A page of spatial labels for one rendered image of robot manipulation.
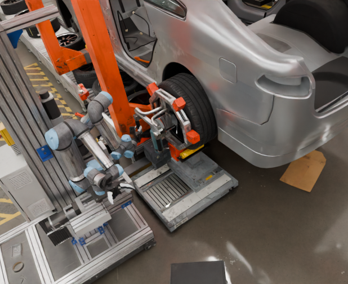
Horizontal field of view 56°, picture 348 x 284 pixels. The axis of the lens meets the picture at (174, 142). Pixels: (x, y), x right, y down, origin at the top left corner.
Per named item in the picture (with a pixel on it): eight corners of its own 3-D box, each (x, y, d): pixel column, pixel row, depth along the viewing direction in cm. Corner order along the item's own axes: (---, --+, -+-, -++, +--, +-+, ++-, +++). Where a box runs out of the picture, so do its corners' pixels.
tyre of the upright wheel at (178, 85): (217, 87, 252) (169, 62, 298) (192, 100, 244) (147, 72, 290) (223, 150, 294) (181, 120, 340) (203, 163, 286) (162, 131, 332)
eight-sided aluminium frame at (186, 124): (195, 156, 287) (188, 106, 251) (189, 160, 284) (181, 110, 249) (161, 128, 323) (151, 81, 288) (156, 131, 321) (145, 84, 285)
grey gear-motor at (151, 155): (188, 156, 360) (183, 132, 337) (156, 176, 345) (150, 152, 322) (178, 149, 372) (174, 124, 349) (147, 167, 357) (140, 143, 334)
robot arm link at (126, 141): (124, 143, 254) (128, 153, 261) (132, 134, 261) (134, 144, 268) (116, 141, 257) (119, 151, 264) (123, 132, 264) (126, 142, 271)
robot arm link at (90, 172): (96, 172, 205) (91, 162, 199) (106, 180, 198) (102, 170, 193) (85, 180, 201) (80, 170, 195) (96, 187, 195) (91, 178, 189)
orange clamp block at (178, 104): (183, 108, 262) (186, 103, 254) (175, 112, 259) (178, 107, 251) (178, 101, 263) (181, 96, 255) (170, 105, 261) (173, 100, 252)
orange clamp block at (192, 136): (193, 135, 272) (200, 140, 266) (186, 140, 269) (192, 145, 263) (192, 128, 267) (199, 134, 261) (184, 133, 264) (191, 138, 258)
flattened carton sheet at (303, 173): (329, 157, 340) (329, 154, 337) (309, 193, 310) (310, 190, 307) (300, 147, 356) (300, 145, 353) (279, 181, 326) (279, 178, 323)
